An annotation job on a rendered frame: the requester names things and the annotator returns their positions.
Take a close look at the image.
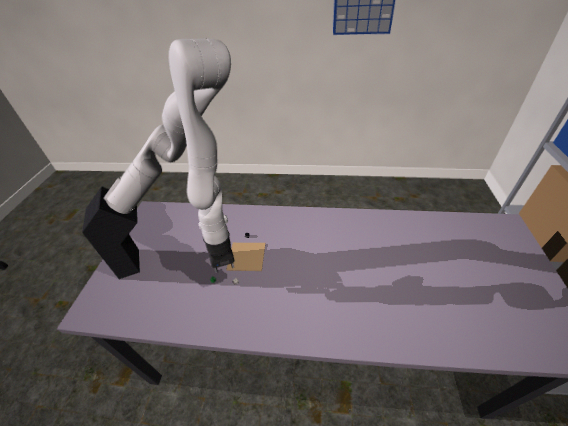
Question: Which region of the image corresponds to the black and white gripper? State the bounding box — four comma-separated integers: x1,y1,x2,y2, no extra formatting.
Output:
202,215,235,273

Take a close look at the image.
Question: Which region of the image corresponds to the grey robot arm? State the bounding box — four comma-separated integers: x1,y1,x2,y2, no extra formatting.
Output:
104,38,231,232

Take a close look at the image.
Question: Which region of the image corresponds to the tan flat mat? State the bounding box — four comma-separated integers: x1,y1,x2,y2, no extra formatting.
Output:
227,243,266,271

